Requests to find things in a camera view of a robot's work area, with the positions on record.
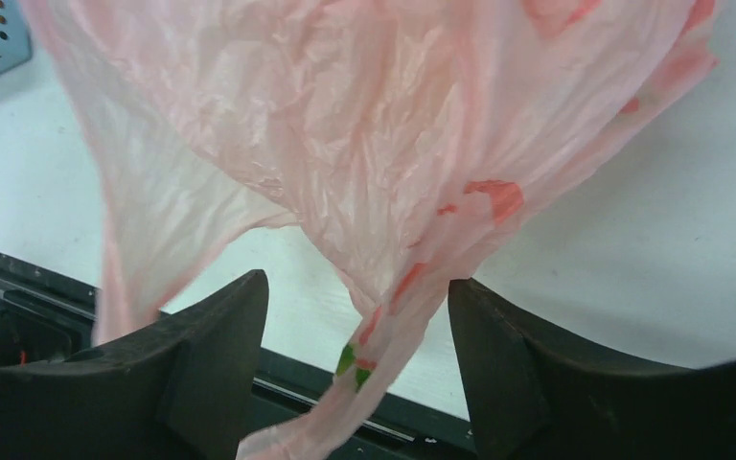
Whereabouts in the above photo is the pink plastic bag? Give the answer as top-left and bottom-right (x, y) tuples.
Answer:
(21, 0), (719, 459)

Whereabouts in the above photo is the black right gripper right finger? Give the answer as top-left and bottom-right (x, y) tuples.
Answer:
(448, 280), (736, 459)

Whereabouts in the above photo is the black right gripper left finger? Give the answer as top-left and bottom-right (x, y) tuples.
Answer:
(0, 270), (269, 459)

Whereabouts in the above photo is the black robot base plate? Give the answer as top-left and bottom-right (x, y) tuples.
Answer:
(0, 239), (480, 460)

